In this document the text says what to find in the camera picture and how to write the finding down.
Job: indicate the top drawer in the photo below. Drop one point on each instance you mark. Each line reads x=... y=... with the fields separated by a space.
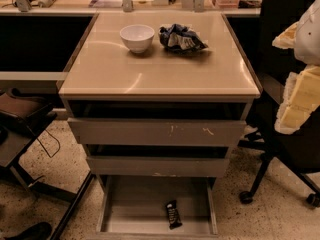
x=164 y=132

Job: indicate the dark brown stool chair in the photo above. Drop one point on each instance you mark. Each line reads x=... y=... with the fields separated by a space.
x=22 y=120

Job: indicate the beige drawer cabinet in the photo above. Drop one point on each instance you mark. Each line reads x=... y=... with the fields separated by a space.
x=107 y=81

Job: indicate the black metal table leg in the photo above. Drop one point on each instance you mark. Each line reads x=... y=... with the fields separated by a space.
x=72 y=207

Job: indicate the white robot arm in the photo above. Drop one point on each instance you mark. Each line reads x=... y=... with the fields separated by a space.
x=311 y=20

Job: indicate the black office chair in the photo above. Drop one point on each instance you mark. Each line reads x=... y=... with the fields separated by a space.
x=298 y=151

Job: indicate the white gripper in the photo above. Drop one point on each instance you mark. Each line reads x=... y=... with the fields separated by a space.
x=309 y=39

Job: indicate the black shoe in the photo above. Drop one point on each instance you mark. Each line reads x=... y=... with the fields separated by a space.
x=39 y=231

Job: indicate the crumpled blue chip bag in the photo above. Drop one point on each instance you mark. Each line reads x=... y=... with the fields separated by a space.
x=180 y=39

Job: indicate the middle drawer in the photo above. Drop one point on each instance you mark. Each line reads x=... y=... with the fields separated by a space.
x=158 y=166

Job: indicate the open bottom drawer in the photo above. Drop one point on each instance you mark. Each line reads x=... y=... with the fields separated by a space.
x=134 y=208

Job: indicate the white ceramic bowl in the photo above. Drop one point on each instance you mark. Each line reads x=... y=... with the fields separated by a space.
x=137 y=38

